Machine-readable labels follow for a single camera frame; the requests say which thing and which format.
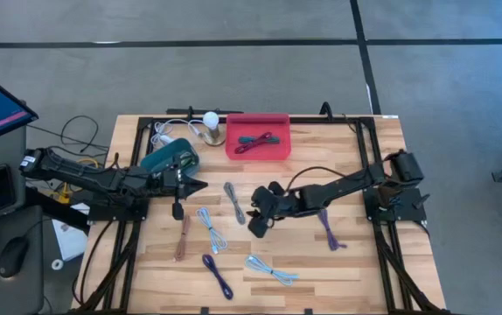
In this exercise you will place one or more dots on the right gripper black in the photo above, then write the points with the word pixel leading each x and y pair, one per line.
pixel 283 205

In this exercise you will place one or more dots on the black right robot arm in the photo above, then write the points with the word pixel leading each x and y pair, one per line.
pixel 343 186

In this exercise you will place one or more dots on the black aluminium table frame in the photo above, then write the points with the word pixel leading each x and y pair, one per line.
pixel 321 119

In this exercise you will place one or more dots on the white bulb brass lamp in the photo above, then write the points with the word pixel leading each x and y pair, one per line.
pixel 211 120

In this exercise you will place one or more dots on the white paper sheet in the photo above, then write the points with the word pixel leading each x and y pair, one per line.
pixel 71 245

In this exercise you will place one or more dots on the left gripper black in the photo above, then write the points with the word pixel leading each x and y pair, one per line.
pixel 178 192

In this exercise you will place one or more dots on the black computer mouse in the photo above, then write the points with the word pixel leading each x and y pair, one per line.
pixel 12 256

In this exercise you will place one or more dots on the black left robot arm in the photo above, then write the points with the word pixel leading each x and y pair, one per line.
pixel 93 177

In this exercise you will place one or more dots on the teal plastic bin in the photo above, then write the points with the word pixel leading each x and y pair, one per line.
pixel 163 153

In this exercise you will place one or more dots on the yellow clamp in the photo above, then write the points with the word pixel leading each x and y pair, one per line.
pixel 65 194

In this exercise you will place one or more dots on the red plastic tray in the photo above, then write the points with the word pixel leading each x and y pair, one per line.
pixel 255 153

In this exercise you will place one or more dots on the grey side desk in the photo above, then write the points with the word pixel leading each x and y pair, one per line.
pixel 23 297

